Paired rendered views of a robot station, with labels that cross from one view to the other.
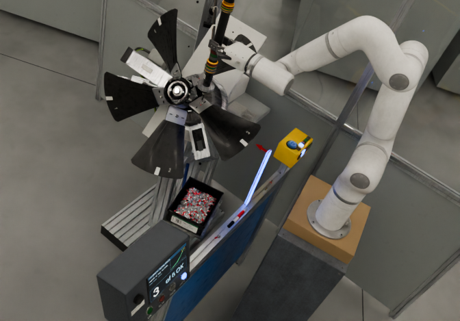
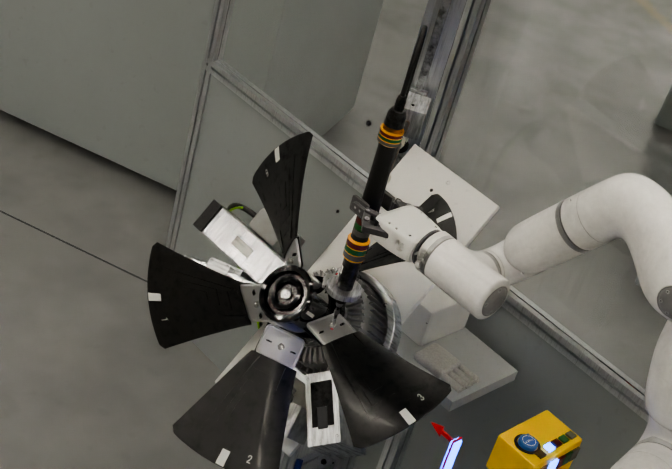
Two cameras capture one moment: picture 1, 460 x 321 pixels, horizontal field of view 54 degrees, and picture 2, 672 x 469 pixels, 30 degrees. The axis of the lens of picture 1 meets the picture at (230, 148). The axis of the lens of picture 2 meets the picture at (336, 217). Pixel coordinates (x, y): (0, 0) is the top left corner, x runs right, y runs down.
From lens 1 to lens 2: 0.64 m
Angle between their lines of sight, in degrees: 17
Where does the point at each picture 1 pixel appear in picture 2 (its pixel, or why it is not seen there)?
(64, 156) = (57, 431)
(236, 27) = (439, 181)
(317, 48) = (541, 227)
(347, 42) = (592, 219)
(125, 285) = not seen: outside the picture
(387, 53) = (657, 245)
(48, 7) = (89, 109)
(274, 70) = (467, 265)
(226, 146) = (369, 418)
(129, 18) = (243, 147)
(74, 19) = (139, 140)
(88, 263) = not seen: outside the picture
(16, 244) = not seen: outside the picture
